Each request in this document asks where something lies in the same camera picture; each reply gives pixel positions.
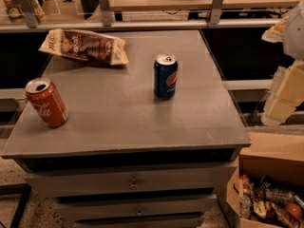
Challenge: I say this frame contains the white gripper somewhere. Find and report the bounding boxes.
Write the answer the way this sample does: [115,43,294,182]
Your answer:
[261,0,304,126]

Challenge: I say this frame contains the blue pepsi can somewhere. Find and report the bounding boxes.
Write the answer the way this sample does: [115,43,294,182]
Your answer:
[154,54,178,100]

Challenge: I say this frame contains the brown chip bag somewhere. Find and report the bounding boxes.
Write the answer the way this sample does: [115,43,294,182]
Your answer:
[39,28,128,66]

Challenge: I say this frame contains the red coca-cola can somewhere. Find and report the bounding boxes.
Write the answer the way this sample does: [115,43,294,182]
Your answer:
[25,77,68,127]

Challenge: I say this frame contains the cardboard box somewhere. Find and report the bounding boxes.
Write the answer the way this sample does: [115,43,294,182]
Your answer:
[226,132,304,228]

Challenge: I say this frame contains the snack bags in box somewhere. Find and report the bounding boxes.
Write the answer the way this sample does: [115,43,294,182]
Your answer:
[239,174,304,228]

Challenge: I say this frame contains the grey drawer cabinet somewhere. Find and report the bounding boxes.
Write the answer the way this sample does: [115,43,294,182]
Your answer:
[2,30,250,228]

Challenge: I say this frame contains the metal glass railing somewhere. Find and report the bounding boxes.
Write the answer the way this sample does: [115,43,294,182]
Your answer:
[0,0,300,32]

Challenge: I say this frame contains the orange snack package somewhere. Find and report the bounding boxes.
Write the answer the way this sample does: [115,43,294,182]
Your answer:
[0,0,46,20]

